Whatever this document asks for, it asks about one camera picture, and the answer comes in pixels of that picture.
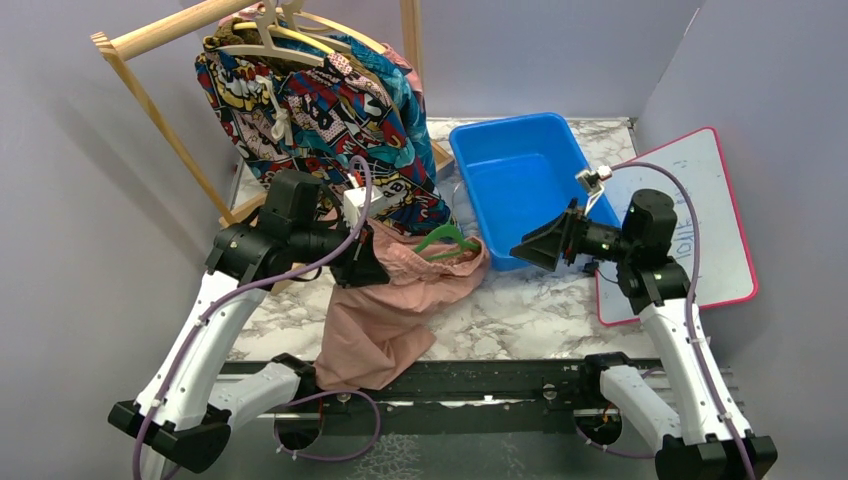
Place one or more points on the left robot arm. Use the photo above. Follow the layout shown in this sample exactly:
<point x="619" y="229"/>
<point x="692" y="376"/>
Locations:
<point x="183" y="419"/>

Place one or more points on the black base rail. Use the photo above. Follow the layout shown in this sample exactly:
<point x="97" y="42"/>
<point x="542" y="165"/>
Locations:
<point x="462" y="397"/>

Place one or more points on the pink floral shorts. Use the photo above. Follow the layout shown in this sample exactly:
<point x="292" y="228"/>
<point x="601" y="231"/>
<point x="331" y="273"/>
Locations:
<point x="409" y="72"/>

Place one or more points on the mustard brown shorts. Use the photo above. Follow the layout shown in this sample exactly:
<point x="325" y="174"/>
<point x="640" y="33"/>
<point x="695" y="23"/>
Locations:
<point x="288" y="55"/>

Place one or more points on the blue plastic bin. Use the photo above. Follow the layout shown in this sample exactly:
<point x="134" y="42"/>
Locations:
<point x="519" y="172"/>

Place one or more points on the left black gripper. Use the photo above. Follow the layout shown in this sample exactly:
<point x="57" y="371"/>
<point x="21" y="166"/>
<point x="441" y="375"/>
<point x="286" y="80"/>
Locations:
<point x="363" y="266"/>

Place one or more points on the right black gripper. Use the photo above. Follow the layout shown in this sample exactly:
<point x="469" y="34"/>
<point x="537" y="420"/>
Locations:
<point x="546" y="244"/>

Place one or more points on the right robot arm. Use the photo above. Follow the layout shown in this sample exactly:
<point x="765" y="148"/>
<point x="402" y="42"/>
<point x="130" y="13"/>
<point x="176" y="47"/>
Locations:
<point x="702" y="434"/>

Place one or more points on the yellow hanger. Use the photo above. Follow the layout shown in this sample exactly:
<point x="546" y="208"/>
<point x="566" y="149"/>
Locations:
<point x="318" y="42"/>

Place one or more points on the comic print shorts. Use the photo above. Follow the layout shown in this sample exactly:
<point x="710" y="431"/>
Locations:
<point x="316" y="120"/>

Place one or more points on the beige wooden hanger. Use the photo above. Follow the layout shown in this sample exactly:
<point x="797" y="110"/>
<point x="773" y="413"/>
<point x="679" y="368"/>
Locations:
<point x="264" y="14"/>

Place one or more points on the wooden clothes rack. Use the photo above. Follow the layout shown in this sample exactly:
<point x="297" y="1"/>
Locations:
<point x="121" y="49"/>

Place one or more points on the teal patterned shorts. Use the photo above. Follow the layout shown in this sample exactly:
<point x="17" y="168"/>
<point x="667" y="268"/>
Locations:
<point x="410" y="107"/>

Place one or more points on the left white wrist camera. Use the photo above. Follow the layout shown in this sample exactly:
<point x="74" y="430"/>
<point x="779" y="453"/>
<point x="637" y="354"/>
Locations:
<point x="354" y="204"/>

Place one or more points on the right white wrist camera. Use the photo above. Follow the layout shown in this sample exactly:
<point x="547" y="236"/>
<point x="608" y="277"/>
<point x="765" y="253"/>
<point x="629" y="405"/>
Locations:
<point x="592" y="181"/>

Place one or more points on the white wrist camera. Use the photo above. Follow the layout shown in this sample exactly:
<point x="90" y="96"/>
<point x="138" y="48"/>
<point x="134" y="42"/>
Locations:
<point x="592" y="181"/>
<point x="354" y="204"/>

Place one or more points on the pink framed whiteboard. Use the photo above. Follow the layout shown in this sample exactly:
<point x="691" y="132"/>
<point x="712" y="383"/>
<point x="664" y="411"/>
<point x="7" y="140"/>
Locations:
<point x="693" y="172"/>

